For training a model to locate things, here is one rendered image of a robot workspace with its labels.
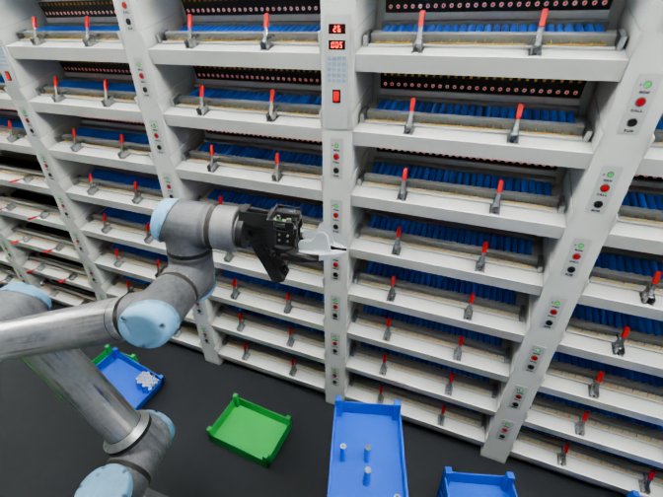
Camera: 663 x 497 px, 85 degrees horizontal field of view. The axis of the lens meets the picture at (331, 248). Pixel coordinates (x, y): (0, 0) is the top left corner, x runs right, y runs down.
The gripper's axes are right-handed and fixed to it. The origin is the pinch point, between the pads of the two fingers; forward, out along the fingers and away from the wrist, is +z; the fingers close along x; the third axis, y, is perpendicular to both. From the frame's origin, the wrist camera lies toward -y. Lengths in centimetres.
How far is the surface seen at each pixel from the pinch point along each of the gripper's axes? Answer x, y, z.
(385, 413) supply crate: 12, -64, 19
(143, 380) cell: 43, -115, -90
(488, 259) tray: 41, -21, 45
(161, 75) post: 67, 18, -71
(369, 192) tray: 47.5, -6.1, 4.5
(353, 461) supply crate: -4, -66, 11
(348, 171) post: 46.9, 0.3, -2.8
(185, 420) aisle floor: 30, -121, -63
